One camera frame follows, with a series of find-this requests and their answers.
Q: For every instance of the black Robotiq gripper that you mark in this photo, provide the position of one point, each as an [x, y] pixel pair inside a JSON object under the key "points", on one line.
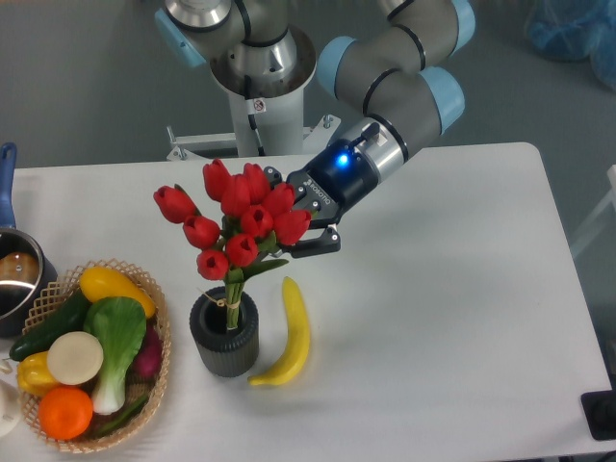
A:
{"points": [[328, 186]]}

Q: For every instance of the red tulip bouquet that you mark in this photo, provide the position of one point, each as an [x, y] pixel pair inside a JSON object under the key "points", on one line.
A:
{"points": [[256, 218]]}

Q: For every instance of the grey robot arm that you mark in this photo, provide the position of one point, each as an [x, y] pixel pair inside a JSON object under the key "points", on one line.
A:
{"points": [[394, 81]]}

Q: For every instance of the dark grey ribbed vase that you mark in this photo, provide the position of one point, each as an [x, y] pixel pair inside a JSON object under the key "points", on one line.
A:
{"points": [[225, 353]]}

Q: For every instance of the yellow banana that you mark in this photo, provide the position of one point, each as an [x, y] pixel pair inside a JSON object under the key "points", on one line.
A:
{"points": [[295, 354]]}

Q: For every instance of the green bok choy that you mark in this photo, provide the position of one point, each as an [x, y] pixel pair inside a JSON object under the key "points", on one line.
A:
{"points": [[119, 324]]}

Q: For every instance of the yellow squash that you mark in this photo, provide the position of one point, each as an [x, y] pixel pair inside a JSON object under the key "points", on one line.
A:
{"points": [[97, 283]]}

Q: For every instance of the purple sweet potato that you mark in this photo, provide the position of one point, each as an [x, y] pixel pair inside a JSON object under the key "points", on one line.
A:
{"points": [[149, 359]]}

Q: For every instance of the dark green cucumber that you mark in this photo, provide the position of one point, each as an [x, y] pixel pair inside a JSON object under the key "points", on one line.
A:
{"points": [[69, 317]]}

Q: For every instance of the green chili pepper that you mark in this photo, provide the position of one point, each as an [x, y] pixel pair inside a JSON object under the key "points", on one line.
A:
{"points": [[132, 410]]}

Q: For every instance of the orange fruit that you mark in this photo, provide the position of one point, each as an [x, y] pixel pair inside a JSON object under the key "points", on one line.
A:
{"points": [[65, 413]]}

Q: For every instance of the yellow bell pepper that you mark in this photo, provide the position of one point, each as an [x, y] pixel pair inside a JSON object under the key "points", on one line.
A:
{"points": [[34, 377]]}

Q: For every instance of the white object left edge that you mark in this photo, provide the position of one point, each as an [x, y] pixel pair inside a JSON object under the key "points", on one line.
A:
{"points": [[10, 408]]}

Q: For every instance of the black device at table edge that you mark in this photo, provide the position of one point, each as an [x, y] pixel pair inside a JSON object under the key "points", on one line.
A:
{"points": [[599, 411]]}

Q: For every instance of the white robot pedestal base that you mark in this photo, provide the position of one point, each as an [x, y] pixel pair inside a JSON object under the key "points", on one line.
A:
{"points": [[261, 127]]}

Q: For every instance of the blue saucepan with handle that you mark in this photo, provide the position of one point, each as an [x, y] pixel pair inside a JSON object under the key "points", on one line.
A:
{"points": [[25, 270]]}

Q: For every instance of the white frame right edge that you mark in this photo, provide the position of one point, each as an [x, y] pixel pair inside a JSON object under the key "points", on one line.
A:
{"points": [[596, 221]]}

